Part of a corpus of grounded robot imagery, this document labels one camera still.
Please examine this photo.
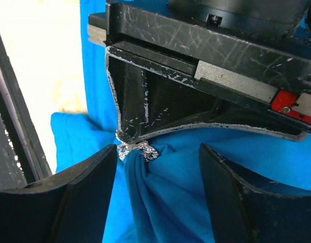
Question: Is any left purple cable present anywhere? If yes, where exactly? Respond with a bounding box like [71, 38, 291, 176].
[0, 60, 42, 180]

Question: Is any blue garment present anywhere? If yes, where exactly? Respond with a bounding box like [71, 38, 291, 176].
[51, 1, 311, 242]

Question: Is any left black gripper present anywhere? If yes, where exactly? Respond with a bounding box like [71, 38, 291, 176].
[88, 1, 311, 127]

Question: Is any silver leaf brooch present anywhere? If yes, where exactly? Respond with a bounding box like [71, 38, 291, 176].
[115, 132, 159, 163]

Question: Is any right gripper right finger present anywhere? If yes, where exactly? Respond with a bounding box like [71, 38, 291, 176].
[199, 143, 311, 242]

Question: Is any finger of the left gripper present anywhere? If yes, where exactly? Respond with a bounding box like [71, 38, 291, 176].
[106, 42, 308, 144]

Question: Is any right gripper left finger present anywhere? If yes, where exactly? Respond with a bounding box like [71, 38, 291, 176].
[0, 144, 117, 242]

